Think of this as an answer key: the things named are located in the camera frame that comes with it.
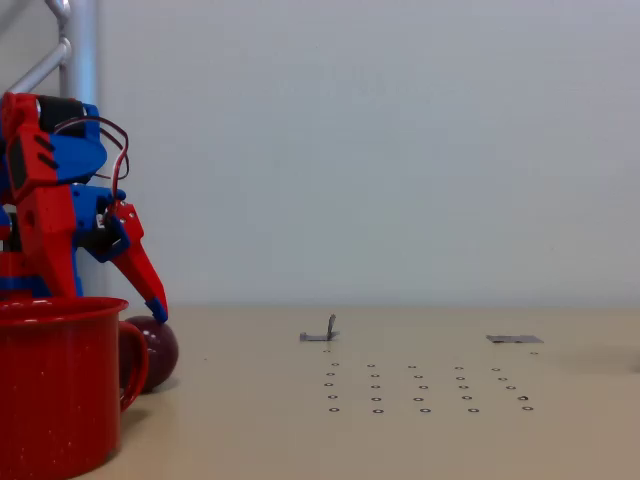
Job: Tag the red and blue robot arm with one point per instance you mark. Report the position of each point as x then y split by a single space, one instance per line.
30 150

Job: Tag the dark purple plum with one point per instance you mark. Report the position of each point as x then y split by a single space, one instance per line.
162 360

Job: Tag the red speckled enamel mug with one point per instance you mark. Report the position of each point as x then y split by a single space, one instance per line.
50 390

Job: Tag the red and blue gripper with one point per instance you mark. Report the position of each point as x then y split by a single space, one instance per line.
86 212

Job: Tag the flat grey metal plate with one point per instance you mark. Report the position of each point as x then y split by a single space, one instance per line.
514 339

